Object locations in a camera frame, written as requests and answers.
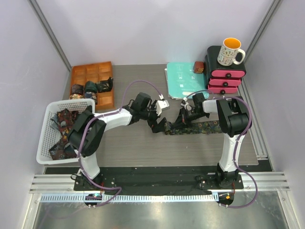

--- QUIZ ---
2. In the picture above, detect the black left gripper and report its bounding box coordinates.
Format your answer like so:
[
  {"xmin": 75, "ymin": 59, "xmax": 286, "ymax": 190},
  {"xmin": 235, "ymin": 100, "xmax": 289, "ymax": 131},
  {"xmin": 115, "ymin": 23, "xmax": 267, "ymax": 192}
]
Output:
[{"xmin": 140, "ymin": 101, "xmax": 166, "ymax": 133}]

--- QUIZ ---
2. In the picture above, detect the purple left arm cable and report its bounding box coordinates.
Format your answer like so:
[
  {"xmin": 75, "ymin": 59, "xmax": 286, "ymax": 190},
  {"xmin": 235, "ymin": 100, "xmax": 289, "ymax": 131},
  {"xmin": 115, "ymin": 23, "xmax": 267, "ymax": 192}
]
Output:
[{"xmin": 77, "ymin": 80, "xmax": 165, "ymax": 210}]

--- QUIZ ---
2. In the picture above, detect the rolled navy dotted tie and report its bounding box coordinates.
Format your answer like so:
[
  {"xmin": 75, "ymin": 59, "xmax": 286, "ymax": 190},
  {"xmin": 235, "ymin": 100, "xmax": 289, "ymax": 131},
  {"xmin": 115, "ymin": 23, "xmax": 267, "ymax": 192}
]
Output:
[{"xmin": 84, "ymin": 92, "xmax": 98, "ymax": 104}]

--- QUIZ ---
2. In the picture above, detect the rolled gold floral tie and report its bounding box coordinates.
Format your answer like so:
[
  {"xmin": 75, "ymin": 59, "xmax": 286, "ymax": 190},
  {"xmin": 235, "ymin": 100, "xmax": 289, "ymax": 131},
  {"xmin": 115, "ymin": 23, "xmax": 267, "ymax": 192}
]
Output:
[{"xmin": 69, "ymin": 94, "xmax": 84, "ymax": 100}]

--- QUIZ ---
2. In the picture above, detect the red patterned tie in basket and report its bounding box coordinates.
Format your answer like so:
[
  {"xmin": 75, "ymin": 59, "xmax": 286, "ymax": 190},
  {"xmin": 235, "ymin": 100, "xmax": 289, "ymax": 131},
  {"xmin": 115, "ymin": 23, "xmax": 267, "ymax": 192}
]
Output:
[{"xmin": 49, "ymin": 109, "xmax": 79, "ymax": 160}]

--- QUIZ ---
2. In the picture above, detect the teal booklet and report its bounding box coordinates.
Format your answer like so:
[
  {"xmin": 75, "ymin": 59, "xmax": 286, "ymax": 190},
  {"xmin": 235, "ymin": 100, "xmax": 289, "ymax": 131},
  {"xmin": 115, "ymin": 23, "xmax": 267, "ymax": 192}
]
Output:
[{"xmin": 164, "ymin": 62, "xmax": 207, "ymax": 99}]

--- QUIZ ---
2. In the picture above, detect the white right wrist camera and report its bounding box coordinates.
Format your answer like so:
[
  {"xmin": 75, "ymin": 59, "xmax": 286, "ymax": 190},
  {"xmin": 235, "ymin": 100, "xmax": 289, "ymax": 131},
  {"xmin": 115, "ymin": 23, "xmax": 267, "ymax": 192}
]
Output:
[{"xmin": 181, "ymin": 97, "xmax": 192, "ymax": 111}]

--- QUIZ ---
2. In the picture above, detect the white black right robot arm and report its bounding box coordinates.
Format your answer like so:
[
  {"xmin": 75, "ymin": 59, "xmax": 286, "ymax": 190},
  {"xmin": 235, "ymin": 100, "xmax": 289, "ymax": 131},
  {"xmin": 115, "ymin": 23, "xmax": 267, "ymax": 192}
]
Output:
[{"xmin": 167, "ymin": 93, "xmax": 252, "ymax": 188}]

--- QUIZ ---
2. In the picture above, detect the rolled brown tie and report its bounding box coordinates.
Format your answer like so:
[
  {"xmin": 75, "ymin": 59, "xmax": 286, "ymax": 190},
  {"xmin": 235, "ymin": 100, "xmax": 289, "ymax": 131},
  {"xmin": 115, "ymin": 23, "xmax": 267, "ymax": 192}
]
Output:
[{"xmin": 71, "ymin": 84, "xmax": 84, "ymax": 95}]

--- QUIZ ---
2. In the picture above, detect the floral mug orange inside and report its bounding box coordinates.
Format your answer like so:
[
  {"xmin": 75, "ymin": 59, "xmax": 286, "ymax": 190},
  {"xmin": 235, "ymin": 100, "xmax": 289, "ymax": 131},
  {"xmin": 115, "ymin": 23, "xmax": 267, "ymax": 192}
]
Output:
[{"xmin": 217, "ymin": 38, "xmax": 246, "ymax": 66}]

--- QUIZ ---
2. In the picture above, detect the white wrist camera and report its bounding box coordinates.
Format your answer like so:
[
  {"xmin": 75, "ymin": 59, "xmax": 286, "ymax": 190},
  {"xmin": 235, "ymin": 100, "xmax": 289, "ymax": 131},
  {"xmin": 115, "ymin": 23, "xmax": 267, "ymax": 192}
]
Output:
[
  {"xmin": 156, "ymin": 94, "xmax": 170, "ymax": 115},
  {"xmin": 181, "ymin": 97, "xmax": 192, "ymax": 111}
]

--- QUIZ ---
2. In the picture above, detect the white plastic basket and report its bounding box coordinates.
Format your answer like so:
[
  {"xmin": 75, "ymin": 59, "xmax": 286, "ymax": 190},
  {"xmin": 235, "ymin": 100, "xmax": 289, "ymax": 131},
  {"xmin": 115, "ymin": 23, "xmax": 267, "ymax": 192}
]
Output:
[{"xmin": 36, "ymin": 99, "xmax": 95, "ymax": 165}]

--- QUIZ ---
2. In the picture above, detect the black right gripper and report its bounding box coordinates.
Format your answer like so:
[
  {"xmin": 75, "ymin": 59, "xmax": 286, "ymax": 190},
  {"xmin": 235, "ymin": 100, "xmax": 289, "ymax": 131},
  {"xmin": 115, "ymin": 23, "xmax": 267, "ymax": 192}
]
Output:
[{"xmin": 172, "ymin": 107, "xmax": 208, "ymax": 131}]

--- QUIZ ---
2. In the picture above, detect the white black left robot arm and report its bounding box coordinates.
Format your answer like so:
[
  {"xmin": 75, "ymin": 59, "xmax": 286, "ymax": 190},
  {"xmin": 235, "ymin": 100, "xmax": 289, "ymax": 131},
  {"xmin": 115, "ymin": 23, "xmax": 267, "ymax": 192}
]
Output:
[{"xmin": 68, "ymin": 93, "xmax": 170, "ymax": 190}]

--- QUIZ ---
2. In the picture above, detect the small brown box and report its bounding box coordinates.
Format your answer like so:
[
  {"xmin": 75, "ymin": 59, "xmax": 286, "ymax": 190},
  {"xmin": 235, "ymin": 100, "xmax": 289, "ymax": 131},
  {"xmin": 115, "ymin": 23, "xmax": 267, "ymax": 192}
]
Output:
[{"xmin": 193, "ymin": 61, "xmax": 204, "ymax": 74}]

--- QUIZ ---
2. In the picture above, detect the rolled dark green tie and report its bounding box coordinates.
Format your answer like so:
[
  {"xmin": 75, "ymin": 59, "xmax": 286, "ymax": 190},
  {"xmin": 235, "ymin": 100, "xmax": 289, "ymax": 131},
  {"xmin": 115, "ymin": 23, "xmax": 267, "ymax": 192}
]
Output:
[{"xmin": 84, "ymin": 81, "xmax": 98, "ymax": 94}]

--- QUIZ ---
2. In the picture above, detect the black pink drawer organizer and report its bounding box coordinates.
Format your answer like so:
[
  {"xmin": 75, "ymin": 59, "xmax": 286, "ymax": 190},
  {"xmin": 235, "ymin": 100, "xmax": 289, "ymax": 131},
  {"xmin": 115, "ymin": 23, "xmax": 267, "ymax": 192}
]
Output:
[{"xmin": 203, "ymin": 45, "xmax": 246, "ymax": 95}]

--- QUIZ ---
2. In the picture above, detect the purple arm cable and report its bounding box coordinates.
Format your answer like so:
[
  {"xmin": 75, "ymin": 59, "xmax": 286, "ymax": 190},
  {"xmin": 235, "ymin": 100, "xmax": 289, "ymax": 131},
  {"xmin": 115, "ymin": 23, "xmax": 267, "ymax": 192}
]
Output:
[
  {"xmin": 184, "ymin": 90, "xmax": 258, "ymax": 210},
  {"xmin": 77, "ymin": 80, "xmax": 165, "ymax": 210}
]

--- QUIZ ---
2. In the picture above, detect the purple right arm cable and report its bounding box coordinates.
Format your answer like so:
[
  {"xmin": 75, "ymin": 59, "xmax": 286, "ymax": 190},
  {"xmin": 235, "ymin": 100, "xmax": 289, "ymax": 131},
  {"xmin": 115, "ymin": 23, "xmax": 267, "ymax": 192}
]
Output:
[{"xmin": 184, "ymin": 90, "xmax": 258, "ymax": 210}]

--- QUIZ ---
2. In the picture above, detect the dark floral patterned tie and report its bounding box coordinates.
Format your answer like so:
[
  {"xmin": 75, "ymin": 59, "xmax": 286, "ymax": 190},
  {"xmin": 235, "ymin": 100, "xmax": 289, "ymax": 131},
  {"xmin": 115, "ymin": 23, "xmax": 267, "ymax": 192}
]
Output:
[{"xmin": 164, "ymin": 121, "xmax": 223, "ymax": 135}]

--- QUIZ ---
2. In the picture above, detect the orange wooden compartment tray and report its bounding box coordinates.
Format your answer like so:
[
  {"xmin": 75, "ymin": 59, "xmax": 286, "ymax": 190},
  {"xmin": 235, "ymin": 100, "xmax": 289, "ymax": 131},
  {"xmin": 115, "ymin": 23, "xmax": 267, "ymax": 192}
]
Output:
[{"xmin": 70, "ymin": 61, "xmax": 115, "ymax": 111}]

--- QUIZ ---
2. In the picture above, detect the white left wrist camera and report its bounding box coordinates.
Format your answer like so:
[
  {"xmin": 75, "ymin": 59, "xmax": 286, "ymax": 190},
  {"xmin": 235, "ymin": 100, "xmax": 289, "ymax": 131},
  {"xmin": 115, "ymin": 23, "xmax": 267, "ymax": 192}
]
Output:
[{"xmin": 156, "ymin": 94, "xmax": 170, "ymax": 115}]

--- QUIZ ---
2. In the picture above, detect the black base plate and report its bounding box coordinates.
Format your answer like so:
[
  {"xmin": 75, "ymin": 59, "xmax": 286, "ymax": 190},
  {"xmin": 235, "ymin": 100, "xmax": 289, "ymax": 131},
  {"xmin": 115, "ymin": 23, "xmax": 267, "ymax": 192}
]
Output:
[{"xmin": 72, "ymin": 166, "xmax": 244, "ymax": 196}]

